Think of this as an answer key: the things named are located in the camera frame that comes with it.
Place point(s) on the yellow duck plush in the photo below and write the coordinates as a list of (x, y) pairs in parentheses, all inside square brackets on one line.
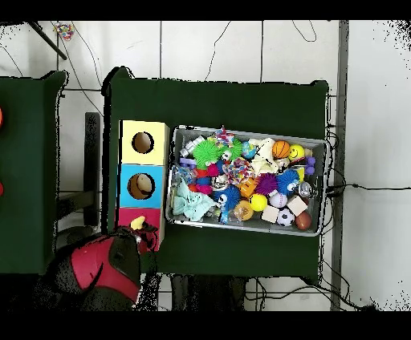
[(138, 223)]

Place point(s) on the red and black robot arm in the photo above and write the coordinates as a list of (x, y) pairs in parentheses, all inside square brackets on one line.
[(96, 269)]

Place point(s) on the wooden box with three holes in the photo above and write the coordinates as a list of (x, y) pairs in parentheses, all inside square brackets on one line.
[(141, 166)]

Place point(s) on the black upright panel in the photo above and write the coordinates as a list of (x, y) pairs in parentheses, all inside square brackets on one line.
[(92, 160)]

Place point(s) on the large green spiky ball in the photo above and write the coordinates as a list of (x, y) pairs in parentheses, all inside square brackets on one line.
[(207, 153)]

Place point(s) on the plain yellow ball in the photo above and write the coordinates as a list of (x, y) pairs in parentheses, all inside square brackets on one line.
[(258, 202)]

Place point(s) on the purple spiky ball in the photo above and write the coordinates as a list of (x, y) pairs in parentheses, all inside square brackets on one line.
[(266, 183)]

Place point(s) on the black and white soccer ball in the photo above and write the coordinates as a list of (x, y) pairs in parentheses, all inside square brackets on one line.
[(285, 217)]

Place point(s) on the dark green side table cloth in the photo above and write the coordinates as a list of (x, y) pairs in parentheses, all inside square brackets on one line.
[(29, 160)]

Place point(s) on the brown football toy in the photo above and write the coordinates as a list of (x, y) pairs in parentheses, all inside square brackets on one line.
[(303, 220)]

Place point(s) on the orange basketball toy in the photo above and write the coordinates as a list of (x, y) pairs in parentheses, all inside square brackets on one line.
[(281, 149)]

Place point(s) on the yellow smiley face ball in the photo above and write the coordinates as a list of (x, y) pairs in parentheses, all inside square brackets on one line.
[(296, 152)]

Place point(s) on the black rod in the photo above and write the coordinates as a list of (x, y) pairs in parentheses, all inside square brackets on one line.
[(48, 40)]

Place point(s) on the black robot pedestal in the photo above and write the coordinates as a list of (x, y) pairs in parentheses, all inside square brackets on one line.
[(208, 293)]

